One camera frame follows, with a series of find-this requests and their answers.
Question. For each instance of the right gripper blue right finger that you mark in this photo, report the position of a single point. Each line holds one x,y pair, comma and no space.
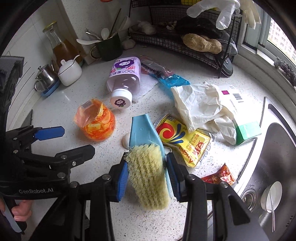
177,177

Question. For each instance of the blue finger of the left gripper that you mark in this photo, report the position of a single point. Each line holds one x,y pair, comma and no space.
43,134

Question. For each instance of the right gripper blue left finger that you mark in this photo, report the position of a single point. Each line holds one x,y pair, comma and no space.
122,179

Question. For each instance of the blue scrub brush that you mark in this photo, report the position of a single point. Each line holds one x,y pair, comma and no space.
146,164

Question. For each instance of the yellow yeast packet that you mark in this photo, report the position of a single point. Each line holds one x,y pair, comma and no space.
193,147

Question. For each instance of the red sauce packet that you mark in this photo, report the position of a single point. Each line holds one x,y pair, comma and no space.
222,175

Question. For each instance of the orange pickle jar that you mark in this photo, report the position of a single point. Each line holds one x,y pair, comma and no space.
95,120

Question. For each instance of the cream rubber glove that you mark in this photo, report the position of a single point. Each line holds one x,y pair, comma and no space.
200,106
250,13

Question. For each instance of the purple juice bottle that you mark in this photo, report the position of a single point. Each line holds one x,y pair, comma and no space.
124,81

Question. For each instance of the blue pink plastic wrapper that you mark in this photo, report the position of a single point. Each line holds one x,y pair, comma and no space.
165,76

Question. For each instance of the person's left hand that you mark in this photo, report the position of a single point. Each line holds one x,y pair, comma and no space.
22,212

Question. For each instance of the black gas stove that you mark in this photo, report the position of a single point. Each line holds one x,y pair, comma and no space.
28,119

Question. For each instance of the white spoon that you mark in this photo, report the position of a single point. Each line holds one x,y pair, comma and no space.
126,141

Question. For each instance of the small steel teapot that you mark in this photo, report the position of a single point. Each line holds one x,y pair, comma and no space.
45,79

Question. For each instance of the white sugar pot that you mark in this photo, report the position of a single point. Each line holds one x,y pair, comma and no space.
70,71

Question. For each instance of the white green medicine box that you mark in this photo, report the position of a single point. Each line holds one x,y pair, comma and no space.
243,115

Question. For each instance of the glass oil carafe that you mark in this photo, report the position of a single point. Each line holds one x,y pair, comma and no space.
63,49

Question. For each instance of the white bowl in sink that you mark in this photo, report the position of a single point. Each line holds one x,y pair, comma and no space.
271,197

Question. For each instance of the stainless steel sink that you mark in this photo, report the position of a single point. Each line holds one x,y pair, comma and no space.
272,159

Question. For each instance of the dark utensil mug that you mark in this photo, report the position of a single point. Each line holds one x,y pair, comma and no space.
108,49

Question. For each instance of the black round timer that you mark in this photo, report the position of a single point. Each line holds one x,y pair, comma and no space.
227,67

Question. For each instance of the garlic bulb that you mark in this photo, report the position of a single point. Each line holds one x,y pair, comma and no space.
128,43

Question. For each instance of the ginger root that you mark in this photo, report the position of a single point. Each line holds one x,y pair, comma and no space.
202,43

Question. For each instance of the dried purple flower bunch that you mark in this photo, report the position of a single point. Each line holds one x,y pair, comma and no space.
287,69

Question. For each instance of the cream hanging rubber glove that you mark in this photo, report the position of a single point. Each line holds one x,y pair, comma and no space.
250,13

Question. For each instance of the black wire rack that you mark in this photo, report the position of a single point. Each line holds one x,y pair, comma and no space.
211,37

